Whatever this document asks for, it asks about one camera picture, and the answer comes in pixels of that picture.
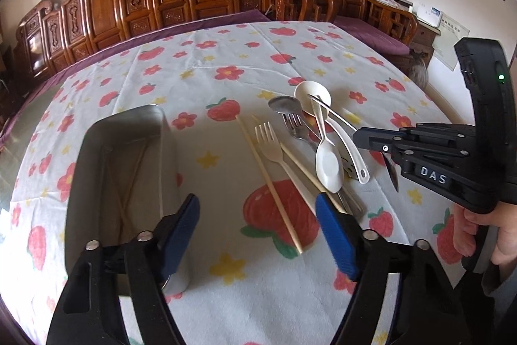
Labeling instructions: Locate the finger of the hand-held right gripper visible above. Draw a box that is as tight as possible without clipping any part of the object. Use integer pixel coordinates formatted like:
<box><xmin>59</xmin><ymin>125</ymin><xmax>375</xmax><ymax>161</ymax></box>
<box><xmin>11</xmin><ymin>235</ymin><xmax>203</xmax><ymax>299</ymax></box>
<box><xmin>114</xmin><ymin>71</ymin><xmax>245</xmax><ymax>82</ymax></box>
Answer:
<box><xmin>388</xmin><ymin>149</ymin><xmax>478</xmax><ymax>170</ymax></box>
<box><xmin>353</xmin><ymin>123</ymin><xmax>478</xmax><ymax>152</ymax></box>

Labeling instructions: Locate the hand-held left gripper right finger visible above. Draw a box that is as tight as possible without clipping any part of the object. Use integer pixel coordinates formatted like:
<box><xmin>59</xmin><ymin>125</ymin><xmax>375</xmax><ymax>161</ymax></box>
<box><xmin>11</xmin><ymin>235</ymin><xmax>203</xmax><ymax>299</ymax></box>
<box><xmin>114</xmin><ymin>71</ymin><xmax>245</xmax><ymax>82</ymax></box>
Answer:
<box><xmin>315</xmin><ymin>193</ymin><xmax>485</xmax><ymax>345</ymax></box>

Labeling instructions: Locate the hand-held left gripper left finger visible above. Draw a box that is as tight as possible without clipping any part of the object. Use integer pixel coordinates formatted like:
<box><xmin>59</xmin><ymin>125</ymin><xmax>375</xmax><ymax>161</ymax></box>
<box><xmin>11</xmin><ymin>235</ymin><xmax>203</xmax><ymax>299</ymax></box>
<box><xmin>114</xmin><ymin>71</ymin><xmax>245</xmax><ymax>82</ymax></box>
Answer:
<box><xmin>46</xmin><ymin>193</ymin><xmax>201</xmax><ymax>345</ymax></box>

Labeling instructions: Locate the dark metal utensil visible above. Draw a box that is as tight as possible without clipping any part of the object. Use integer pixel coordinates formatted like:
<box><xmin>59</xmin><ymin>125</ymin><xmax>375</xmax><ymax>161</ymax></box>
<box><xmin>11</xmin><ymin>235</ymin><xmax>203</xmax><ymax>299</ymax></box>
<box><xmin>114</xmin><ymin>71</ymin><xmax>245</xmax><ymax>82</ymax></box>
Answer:
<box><xmin>383</xmin><ymin>153</ymin><xmax>400</xmax><ymax>193</ymax></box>

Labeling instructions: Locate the slim metal utensil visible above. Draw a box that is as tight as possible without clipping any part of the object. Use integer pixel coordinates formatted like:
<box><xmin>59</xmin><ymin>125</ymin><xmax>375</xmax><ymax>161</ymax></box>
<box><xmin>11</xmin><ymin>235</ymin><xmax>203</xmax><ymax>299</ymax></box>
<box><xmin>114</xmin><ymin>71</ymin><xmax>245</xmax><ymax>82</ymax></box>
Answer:
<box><xmin>308</xmin><ymin>95</ymin><xmax>359</xmax><ymax>131</ymax></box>

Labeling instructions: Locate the white oval plastic spoon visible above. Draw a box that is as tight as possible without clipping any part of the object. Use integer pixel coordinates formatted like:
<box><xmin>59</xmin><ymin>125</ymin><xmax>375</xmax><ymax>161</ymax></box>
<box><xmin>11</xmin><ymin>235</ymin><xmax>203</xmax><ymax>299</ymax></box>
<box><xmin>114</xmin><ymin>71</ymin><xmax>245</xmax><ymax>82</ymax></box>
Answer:
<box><xmin>312</xmin><ymin>100</ymin><xmax>345</xmax><ymax>193</ymax></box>

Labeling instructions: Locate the wooden chopstick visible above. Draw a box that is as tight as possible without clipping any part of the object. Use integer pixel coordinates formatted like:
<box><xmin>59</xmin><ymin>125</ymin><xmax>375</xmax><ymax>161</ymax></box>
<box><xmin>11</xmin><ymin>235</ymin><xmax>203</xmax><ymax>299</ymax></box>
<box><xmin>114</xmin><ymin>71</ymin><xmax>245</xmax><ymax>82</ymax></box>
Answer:
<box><xmin>108</xmin><ymin>167</ymin><xmax>136</xmax><ymax>236</ymax></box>
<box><xmin>251</xmin><ymin>114</ymin><xmax>348</xmax><ymax>213</ymax></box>
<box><xmin>236</xmin><ymin>117</ymin><xmax>303</xmax><ymax>254</ymax></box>

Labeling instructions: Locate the metal fork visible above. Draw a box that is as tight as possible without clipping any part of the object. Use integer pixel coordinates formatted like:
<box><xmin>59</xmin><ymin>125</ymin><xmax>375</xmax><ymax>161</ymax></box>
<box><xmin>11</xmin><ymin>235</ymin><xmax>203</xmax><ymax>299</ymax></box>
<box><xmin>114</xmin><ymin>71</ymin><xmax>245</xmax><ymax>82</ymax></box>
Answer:
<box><xmin>282</xmin><ymin>113</ymin><xmax>364</xmax><ymax>220</ymax></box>

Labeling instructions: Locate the cream round ladle spoon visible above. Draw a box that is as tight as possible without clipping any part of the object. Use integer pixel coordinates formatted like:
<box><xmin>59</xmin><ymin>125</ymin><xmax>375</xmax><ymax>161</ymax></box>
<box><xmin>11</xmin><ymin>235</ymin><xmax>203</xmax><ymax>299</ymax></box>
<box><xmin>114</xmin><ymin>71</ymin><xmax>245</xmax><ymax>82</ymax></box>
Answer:
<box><xmin>294</xmin><ymin>80</ymin><xmax>371</xmax><ymax>185</ymax></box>

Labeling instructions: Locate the metal spoon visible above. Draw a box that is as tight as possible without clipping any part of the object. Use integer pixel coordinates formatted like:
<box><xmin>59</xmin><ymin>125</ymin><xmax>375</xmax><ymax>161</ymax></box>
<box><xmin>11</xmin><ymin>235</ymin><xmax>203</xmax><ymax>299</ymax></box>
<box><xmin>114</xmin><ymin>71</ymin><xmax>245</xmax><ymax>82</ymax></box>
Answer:
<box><xmin>268</xmin><ymin>95</ymin><xmax>320</xmax><ymax>152</ymax></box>

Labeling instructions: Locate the cream plastic fork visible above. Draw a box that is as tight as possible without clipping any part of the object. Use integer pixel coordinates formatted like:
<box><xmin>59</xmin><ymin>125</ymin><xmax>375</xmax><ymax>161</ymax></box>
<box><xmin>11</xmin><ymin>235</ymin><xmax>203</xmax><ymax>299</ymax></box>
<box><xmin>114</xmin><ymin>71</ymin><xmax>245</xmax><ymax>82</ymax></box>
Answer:
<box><xmin>254</xmin><ymin>122</ymin><xmax>318</xmax><ymax>216</ymax></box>

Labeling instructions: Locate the metal utensil container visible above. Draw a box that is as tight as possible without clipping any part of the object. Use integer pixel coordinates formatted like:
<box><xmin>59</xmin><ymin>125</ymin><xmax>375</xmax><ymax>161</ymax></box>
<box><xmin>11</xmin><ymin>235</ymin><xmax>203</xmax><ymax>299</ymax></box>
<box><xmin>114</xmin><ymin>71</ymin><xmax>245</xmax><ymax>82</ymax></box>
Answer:
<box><xmin>65</xmin><ymin>105</ymin><xmax>191</xmax><ymax>295</ymax></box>

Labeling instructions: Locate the person's right forearm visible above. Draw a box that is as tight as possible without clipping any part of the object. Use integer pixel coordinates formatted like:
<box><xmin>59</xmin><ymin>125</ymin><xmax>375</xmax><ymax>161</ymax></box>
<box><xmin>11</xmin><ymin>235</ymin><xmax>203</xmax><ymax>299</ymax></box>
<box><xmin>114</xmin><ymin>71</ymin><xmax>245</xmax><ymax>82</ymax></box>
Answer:
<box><xmin>479</xmin><ymin>260</ymin><xmax>517</xmax><ymax>345</ymax></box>

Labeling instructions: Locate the person's right hand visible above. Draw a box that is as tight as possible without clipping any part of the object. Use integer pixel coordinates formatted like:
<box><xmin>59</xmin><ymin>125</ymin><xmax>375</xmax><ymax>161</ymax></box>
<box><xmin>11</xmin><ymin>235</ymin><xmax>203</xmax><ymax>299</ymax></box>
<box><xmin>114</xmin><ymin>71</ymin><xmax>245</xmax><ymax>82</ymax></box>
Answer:
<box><xmin>452</xmin><ymin>202</ymin><xmax>517</xmax><ymax>269</ymax></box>

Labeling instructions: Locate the grey fuzzy bundle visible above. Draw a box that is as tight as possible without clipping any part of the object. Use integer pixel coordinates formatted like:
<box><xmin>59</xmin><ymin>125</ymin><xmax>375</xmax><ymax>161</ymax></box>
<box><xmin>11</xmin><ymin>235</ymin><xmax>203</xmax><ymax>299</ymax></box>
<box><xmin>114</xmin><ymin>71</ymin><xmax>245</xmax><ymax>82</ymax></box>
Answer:
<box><xmin>408</xmin><ymin>56</ymin><xmax>431</xmax><ymax>88</ymax></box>

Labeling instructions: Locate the white paper sheet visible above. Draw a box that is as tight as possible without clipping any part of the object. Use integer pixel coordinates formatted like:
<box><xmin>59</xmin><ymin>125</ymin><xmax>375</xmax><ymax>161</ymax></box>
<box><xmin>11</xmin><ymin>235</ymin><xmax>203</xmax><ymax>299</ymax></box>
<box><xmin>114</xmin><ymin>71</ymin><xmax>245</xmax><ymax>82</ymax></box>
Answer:
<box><xmin>432</xmin><ymin>20</ymin><xmax>471</xmax><ymax>71</ymax></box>

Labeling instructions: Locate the square purple seat cushion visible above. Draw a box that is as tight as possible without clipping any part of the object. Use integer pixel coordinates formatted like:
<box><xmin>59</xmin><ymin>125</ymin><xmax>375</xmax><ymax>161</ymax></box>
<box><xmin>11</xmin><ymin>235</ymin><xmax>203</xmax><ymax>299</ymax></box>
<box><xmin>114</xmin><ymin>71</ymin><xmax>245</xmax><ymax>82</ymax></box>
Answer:
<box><xmin>335</xmin><ymin>16</ymin><xmax>410</xmax><ymax>55</ymax></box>

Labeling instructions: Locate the wooden side table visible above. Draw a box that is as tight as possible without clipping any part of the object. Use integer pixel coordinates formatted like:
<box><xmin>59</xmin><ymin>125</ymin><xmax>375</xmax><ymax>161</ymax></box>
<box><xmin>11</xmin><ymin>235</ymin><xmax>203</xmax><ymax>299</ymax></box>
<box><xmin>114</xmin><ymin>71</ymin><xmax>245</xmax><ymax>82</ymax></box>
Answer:
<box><xmin>410</xmin><ymin>22</ymin><xmax>441</xmax><ymax>63</ymax></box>

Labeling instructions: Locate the strawberry flower print tablecloth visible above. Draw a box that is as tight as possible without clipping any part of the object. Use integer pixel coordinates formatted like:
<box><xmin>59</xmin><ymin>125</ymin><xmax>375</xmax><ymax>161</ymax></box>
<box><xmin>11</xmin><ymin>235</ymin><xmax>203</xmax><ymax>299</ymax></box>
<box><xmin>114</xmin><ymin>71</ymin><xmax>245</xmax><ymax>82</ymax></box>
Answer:
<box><xmin>10</xmin><ymin>21</ymin><xmax>491</xmax><ymax>345</ymax></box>

